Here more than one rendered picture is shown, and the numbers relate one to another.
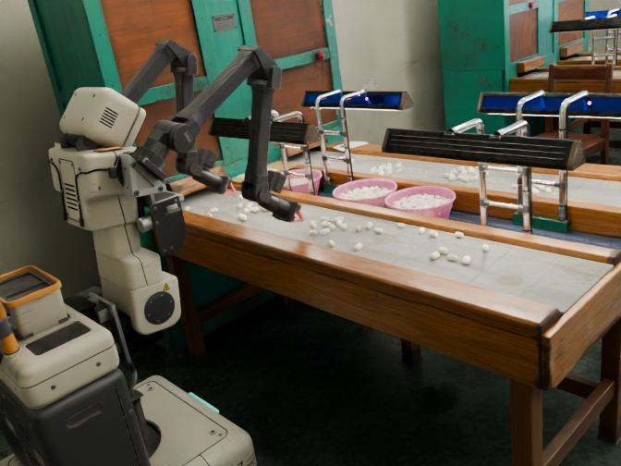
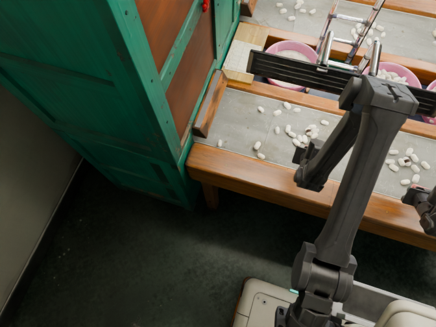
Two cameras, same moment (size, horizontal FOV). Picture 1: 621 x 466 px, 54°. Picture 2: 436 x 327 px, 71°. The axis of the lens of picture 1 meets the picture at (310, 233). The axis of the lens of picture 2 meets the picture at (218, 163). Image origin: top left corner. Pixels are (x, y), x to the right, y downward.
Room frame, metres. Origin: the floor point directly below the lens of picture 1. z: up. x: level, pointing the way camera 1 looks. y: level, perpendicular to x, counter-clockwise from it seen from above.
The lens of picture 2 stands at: (2.11, 0.78, 1.91)
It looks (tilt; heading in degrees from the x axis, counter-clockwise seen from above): 68 degrees down; 333
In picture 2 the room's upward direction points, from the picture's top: 4 degrees counter-clockwise
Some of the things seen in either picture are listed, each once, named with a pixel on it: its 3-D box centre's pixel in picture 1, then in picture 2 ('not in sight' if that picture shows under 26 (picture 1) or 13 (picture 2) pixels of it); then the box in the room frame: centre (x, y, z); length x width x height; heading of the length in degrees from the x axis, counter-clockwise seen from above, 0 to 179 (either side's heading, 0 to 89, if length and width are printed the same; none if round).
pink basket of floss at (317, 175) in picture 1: (295, 187); (289, 69); (2.75, 0.04, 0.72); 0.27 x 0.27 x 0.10
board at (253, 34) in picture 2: (263, 172); (244, 52); (2.92, 0.18, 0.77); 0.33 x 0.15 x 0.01; 131
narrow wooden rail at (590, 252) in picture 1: (371, 221); (418, 134); (2.19, -0.23, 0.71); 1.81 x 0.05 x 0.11; 41
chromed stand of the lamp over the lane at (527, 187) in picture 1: (490, 195); not in sight; (1.76, -0.56, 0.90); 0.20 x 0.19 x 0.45; 41
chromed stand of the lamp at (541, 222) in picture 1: (552, 159); not in sight; (2.02, -0.86, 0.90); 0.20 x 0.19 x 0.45; 41
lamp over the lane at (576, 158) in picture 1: (471, 145); not in sight; (1.71, -0.50, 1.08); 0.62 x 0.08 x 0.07; 41
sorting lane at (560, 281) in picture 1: (338, 232); (418, 169); (2.07, -0.10, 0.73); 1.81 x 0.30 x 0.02; 41
